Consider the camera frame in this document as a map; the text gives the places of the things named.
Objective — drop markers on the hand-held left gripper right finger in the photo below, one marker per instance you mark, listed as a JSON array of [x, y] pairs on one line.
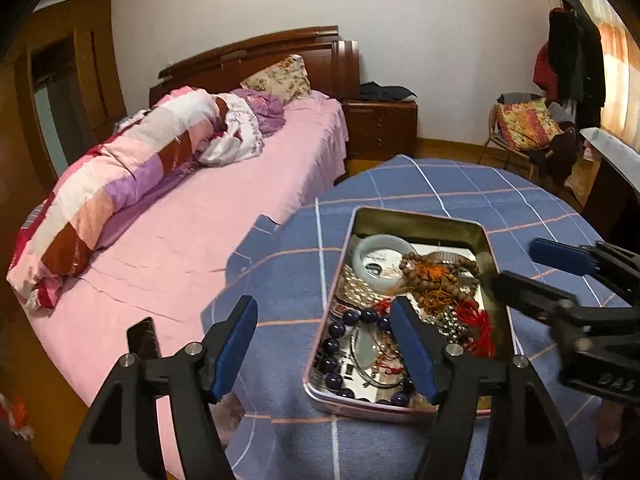
[[415, 355]]

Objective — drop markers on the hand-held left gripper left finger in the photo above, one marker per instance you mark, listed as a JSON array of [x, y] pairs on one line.
[[232, 350]]

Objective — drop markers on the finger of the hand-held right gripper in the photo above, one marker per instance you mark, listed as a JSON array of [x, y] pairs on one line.
[[530, 292], [560, 257]]

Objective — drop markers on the silver metal bangle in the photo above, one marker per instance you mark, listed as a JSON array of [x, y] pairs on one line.
[[356, 357]]

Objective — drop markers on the pink tin box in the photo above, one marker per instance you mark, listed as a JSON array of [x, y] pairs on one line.
[[410, 220]]

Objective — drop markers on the dark wooden desk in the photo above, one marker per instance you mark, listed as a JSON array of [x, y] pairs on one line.
[[610, 200]]

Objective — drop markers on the blue checked tablecloth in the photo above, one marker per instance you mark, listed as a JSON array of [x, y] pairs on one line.
[[500, 200]]

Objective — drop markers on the dark brown garment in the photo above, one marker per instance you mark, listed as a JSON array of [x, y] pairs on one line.
[[560, 152]]

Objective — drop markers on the pale jade bangle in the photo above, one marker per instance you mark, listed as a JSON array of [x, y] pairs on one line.
[[360, 260]]

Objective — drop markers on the pink cloth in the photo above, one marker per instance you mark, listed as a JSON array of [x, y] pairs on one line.
[[591, 151]]

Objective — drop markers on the white board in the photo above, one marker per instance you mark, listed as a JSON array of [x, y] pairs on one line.
[[610, 147]]

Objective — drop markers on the bed with pink sheet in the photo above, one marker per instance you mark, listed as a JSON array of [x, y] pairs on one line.
[[200, 230]]

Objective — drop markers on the colourful patterned cushion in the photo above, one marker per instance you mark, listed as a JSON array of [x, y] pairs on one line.
[[525, 122]]

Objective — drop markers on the rattan chair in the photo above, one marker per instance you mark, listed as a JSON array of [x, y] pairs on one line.
[[515, 96]]

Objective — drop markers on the patterned curtain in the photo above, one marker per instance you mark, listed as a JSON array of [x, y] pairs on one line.
[[617, 85]]

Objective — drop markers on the red hanging garment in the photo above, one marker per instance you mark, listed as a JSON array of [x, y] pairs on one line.
[[545, 67]]

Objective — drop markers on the black hanging coat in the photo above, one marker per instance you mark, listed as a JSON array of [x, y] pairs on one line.
[[575, 60]]

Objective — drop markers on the pink patchwork quilt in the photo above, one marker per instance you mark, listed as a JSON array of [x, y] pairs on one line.
[[100, 195]]

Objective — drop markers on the white floral cloth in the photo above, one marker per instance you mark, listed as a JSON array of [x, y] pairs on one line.
[[235, 145]]

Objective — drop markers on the wooden nightstand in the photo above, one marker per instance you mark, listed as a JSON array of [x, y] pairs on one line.
[[380, 130]]

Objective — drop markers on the red white cloth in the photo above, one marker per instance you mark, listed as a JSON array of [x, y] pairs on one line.
[[15, 410]]

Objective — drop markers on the dark folded clothes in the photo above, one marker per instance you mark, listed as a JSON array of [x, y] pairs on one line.
[[387, 91]]

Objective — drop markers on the purple cloth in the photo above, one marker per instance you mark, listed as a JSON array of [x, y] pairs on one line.
[[267, 110]]

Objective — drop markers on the floral pillow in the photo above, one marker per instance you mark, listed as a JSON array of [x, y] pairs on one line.
[[280, 77]]

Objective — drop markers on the wooden headboard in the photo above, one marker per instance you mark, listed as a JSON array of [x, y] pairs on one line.
[[225, 60]]

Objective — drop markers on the wooden wardrobe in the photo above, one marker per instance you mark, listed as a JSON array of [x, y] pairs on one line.
[[95, 70]]

